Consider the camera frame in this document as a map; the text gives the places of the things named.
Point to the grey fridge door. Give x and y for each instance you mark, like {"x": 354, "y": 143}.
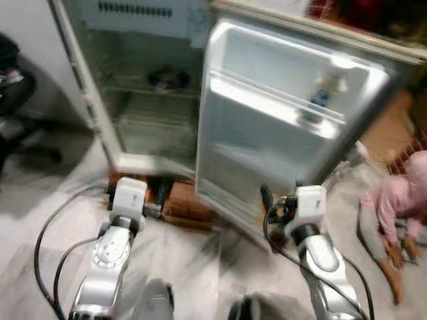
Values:
{"x": 267, "y": 146}

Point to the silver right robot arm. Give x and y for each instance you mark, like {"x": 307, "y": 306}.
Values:
{"x": 323, "y": 263}

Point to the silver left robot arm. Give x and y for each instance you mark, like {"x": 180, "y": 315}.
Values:
{"x": 110, "y": 260}

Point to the wooden fridge stand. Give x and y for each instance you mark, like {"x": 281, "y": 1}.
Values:
{"x": 183, "y": 206}

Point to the grey fridge cabinet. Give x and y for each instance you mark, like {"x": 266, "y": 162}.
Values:
{"x": 143, "y": 140}

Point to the left robot leg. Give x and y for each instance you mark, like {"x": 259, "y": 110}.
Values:
{"x": 155, "y": 301}

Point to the robot leg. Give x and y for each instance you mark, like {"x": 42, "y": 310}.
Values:
{"x": 248, "y": 308}
{"x": 155, "y": 301}

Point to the right robot leg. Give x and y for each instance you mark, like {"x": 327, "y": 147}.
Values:
{"x": 248, "y": 308}

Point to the child in pink clothes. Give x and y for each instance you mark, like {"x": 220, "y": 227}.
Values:
{"x": 393, "y": 196}

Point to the dark bowl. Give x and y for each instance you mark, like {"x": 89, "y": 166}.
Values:
{"x": 168, "y": 78}

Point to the white bottle with blue label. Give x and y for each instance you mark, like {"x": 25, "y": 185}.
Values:
{"x": 327, "y": 90}

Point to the black office chair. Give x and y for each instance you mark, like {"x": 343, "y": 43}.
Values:
{"x": 17, "y": 86}

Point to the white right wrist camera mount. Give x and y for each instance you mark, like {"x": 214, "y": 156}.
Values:
{"x": 311, "y": 206}

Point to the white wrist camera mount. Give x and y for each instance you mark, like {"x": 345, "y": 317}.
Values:
{"x": 128, "y": 196}
{"x": 311, "y": 206}

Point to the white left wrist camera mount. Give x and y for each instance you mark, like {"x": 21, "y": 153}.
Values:
{"x": 128, "y": 196}

